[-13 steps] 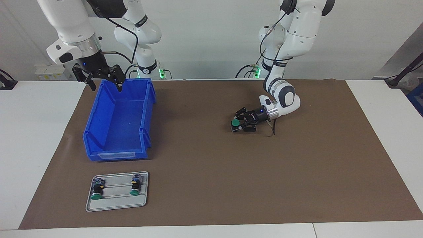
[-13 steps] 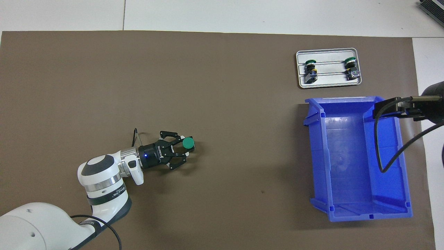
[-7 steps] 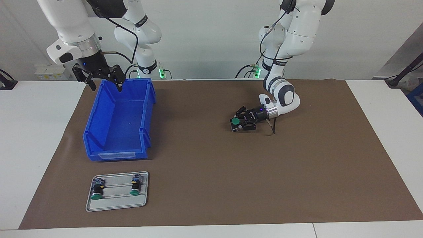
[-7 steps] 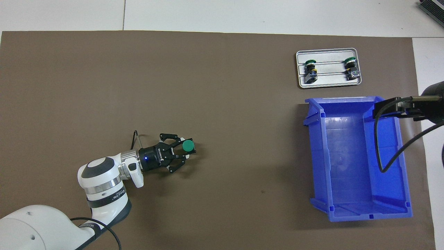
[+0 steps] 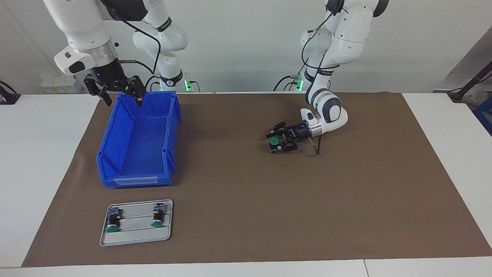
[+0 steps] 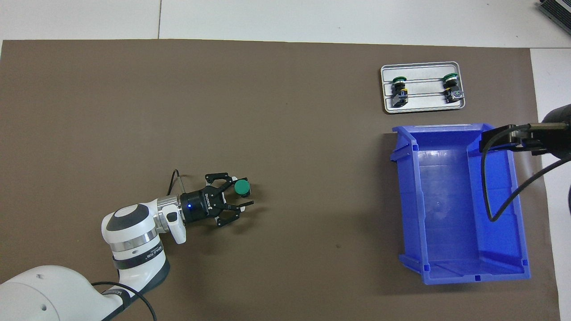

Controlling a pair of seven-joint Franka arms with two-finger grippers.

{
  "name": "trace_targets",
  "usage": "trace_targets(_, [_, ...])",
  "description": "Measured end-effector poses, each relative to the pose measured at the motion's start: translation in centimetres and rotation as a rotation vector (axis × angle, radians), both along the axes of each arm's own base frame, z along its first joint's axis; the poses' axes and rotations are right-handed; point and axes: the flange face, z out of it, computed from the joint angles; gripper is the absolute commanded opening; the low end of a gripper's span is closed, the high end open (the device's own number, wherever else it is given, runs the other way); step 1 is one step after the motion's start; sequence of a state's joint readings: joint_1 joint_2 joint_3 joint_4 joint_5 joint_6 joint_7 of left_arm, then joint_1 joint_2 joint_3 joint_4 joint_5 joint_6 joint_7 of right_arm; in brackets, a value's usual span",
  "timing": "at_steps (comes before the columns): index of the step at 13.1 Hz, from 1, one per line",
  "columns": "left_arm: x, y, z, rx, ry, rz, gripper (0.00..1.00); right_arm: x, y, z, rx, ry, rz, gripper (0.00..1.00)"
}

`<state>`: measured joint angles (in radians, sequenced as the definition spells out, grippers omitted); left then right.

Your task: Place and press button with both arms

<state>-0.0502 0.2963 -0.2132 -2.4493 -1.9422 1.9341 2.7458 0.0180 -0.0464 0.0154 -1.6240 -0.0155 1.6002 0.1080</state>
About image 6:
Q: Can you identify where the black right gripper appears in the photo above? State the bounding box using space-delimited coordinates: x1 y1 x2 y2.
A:
480 104 571 161

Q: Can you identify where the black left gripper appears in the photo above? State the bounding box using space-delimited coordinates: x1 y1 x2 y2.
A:
180 172 255 228

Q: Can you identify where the brown table mat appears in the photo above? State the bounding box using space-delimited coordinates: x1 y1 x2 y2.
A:
0 39 560 321

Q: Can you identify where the blue plastic storage bin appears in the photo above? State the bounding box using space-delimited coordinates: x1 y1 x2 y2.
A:
389 123 531 286

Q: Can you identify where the silver metal tray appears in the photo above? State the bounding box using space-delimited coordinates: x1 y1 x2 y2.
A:
381 62 466 114

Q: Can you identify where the grey ribbed device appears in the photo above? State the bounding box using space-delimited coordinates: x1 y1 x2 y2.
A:
538 0 571 23

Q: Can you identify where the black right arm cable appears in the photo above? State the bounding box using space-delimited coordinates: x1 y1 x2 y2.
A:
480 124 571 222

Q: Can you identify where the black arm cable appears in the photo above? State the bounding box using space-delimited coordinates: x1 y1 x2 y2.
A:
480 124 571 222
91 169 186 321

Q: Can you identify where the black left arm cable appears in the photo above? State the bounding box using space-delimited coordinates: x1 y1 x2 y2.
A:
91 169 186 321

